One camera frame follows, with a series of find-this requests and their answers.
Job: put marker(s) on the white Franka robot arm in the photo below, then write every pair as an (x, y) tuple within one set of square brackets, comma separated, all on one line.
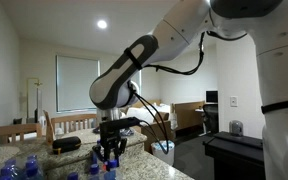
[(184, 26)]

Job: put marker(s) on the white bedding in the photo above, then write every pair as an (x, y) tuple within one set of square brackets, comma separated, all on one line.
[(150, 113)]

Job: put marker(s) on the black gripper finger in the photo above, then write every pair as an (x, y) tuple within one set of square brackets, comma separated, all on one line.
[(120, 148), (99, 153)]

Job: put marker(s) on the brown wooden bed frame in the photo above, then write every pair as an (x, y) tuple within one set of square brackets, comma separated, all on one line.
[(150, 131)]

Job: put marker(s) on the white wall switch plate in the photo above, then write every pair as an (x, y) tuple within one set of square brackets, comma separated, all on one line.
[(234, 101)]

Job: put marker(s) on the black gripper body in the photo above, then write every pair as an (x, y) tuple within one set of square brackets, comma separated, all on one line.
[(110, 138)]

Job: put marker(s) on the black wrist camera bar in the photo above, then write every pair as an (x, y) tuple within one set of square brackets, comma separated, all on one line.
[(119, 123)]

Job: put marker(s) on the black office chair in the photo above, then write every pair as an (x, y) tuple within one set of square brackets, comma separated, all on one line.
[(211, 118)]

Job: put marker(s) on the wooden desk panel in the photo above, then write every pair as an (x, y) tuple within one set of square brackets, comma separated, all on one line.
[(187, 115)]

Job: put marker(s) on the wooden dining chair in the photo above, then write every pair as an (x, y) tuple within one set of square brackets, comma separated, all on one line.
[(14, 128), (72, 118)]

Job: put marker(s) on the large white window blind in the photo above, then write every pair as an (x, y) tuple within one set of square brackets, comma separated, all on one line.
[(74, 83)]

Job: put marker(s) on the black low cabinet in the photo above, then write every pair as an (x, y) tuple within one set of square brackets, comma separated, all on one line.
[(234, 156)]

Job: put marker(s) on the white trash bin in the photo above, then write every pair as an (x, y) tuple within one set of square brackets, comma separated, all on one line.
[(160, 156)]

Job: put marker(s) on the shrink-wrapped water bottle pack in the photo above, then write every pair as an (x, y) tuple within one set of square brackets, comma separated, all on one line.
[(30, 166)]

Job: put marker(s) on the black zip case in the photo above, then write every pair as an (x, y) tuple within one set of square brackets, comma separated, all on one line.
[(66, 144)]

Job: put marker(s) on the black computer monitor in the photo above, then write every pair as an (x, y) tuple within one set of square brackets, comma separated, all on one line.
[(212, 96)]

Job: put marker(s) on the gray cylindrical device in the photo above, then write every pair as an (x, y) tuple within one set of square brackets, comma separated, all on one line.
[(236, 128)]

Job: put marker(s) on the narrow white window blind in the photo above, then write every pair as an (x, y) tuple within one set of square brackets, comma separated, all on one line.
[(138, 80)]

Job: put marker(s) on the tan wooden board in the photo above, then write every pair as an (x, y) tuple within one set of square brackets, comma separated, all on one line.
[(49, 130)]

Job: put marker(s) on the round ceiling light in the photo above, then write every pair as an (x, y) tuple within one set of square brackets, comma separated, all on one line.
[(101, 24)]

